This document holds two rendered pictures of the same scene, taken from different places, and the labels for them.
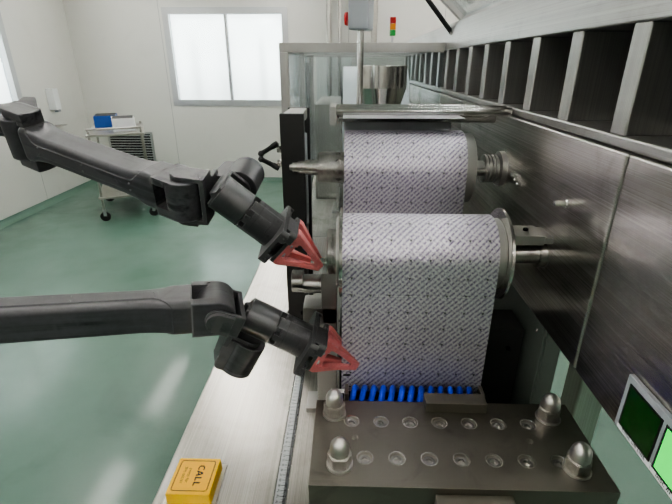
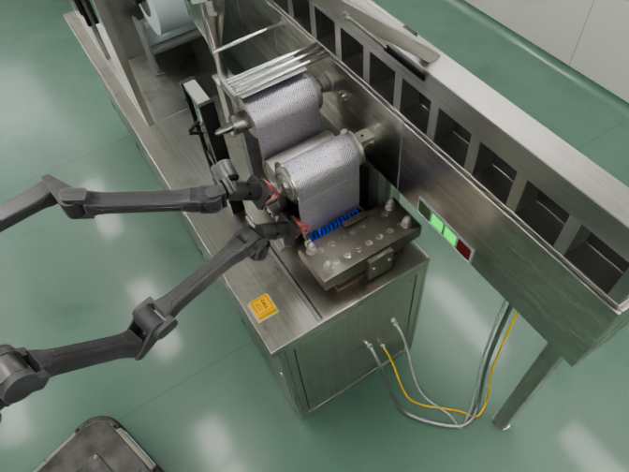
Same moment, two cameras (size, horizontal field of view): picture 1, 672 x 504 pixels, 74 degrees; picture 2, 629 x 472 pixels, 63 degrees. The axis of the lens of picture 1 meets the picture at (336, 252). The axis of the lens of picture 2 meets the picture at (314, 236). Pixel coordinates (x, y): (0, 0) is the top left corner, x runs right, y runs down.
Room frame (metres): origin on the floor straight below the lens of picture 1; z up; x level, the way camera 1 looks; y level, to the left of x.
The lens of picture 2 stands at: (-0.34, 0.45, 2.47)
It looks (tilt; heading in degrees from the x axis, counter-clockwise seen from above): 54 degrees down; 332
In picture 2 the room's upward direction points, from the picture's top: 7 degrees counter-clockwise
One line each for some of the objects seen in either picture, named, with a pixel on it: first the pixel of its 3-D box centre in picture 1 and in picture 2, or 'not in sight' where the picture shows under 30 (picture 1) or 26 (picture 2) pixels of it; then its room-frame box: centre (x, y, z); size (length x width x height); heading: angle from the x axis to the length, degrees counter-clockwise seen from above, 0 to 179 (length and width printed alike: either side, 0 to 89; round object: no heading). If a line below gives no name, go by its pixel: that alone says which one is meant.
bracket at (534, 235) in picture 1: (528, 233); (363, 136); (0.66, -0.31, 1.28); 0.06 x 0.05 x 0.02; 88
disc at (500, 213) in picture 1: (497, 253); (352, 149); (0.67, -0.26, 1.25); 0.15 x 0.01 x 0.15; 178
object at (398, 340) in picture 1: (413, 346); (330, 206); (0.61, -0.13, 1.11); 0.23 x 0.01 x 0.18; 88
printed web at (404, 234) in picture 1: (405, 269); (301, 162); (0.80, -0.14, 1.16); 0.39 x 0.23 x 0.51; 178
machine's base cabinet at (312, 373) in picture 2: not in sight; (226, 173); (1.61, -0.09, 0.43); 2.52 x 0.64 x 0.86; 178
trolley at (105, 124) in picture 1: (123, 164); not in sight; (4.92, 2.36, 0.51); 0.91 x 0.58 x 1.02; 22
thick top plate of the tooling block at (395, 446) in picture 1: (448, 455); (360, 242); (0.49, -0.17, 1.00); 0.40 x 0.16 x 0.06; 88
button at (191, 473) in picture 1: (195, 480); (262, 306); (0.52, 0.23, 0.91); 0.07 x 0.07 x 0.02; 88
